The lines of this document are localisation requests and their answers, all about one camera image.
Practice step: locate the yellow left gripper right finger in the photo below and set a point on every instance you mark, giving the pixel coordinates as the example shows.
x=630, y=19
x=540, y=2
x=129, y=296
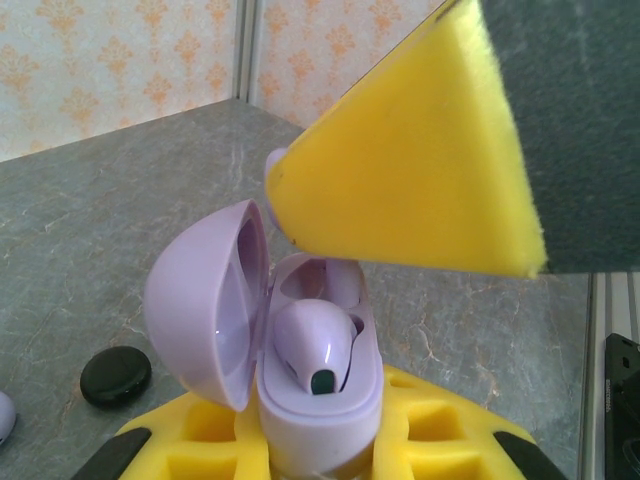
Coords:
x=440, y=445

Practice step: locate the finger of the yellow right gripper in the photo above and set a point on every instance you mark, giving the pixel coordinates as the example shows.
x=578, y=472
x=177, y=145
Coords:
x=410, y=160

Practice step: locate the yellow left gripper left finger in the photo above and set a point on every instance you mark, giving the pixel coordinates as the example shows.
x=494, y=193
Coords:
x=210, y=445

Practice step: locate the black earbud charging case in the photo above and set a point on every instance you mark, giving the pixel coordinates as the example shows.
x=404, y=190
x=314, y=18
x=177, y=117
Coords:
x=116, y=377

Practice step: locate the purple earbud charging case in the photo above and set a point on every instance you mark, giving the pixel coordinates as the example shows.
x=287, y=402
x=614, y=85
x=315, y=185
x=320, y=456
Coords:
x=200, y=310
x=6, y=417

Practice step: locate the purple earbud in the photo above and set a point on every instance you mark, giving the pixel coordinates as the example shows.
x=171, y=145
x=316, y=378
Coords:
x=272, y=160
x=310, y=335

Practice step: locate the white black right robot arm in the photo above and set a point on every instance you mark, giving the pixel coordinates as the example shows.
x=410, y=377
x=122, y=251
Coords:
x=625, y=410

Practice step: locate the aluminium mounting rail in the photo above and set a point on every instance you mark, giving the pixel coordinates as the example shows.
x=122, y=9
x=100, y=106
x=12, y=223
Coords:
x=597, y=375

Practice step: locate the aluminium corner post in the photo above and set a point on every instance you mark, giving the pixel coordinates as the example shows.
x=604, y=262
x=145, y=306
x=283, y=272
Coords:
x=249, y=50

